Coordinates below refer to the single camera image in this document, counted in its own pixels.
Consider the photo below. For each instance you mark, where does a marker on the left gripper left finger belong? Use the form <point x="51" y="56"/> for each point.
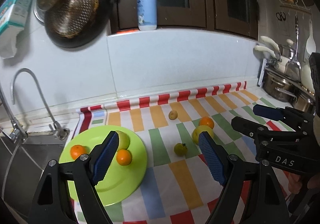
<point x="52" y="201"/>

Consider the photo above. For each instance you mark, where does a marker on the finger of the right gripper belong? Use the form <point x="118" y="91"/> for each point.
<point x="258" y="131"/>
<point x="297" y="120"/>

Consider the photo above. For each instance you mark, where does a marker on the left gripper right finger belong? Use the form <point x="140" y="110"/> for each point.
<point x="265" y="201"/>

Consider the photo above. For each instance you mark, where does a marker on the large yellow-green apple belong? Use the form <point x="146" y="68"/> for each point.
<point x="198" y="130"/>

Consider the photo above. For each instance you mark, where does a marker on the small orange tangerine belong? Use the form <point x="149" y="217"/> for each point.
<point x="123" y="157"/>

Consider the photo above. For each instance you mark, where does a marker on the small green tomato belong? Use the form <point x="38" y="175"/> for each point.
<point x="180" y="149"/>

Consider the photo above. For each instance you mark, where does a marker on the large green apple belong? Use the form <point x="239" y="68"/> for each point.
<point x="124" y="140"/>

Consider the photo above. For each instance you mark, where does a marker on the small brown-yellow fruit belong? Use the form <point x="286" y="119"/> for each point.
<point x="173" y="115"/>

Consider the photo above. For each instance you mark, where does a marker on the large chrome kitchen faucet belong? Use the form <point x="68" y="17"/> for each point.
<point x="18" y="133"/>

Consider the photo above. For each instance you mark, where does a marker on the person's right hand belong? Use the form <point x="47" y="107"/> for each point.
<point x="295" y="185"/>

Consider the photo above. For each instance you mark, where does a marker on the stainless steel pot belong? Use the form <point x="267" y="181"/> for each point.
<point x="278" y="87"/>

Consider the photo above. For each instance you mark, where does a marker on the steel skimmer ladle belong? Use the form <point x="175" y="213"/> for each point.
<point x="293" y="67"/>

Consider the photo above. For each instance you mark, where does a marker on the stainless steel sink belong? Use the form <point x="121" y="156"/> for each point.
<point x="22" y="164"/>

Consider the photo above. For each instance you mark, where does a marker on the lime green plate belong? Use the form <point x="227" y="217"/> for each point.
<point x="120" y="181"/>

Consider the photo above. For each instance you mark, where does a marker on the colourful striped tablecloth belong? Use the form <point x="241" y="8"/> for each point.
<point x="179" y="189"/>

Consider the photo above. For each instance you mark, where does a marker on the white blue soap bottle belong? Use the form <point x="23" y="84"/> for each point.
<point x="147" y="14"/>

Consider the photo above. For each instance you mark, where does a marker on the black frying pan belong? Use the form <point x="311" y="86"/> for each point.
<point x="77" y="22"/>

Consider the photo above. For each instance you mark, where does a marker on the paper towel pack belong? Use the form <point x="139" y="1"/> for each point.
<point x="14" y="14"/>

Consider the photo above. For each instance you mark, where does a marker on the cream handled pot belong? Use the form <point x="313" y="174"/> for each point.
<point x="281" y="54"/>

